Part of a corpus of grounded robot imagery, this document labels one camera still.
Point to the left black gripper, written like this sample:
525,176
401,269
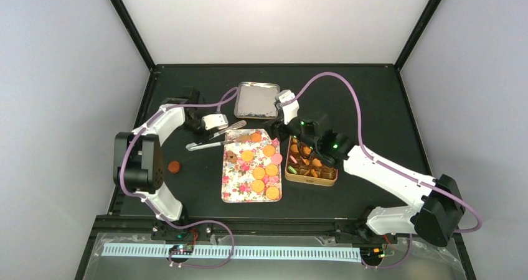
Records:
199,137

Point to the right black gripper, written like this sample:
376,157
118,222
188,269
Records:
273,127

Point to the white handled metal tongs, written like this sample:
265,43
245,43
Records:
208,143

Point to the silver tin lid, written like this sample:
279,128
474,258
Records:
256,100

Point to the brown round chocolate cookie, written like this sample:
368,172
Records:
174,167

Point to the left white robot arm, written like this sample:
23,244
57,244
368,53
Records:
138,165

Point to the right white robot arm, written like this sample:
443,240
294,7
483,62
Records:
432,206

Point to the orange plain round cookie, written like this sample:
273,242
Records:
255,137

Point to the yellow dotted round biscuit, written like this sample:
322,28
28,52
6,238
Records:
269,150

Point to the brown flower cookie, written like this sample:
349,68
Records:
231,157

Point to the gold cookie tin box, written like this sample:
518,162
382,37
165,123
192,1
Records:
310,169

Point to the floral cookie tray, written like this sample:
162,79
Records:
256,181

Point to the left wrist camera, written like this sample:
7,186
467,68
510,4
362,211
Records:
215,121

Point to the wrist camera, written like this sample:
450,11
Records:
287,105
215,121

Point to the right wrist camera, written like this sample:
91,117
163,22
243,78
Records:
287,105

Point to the white slotted cable duct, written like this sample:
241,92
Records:
300,253

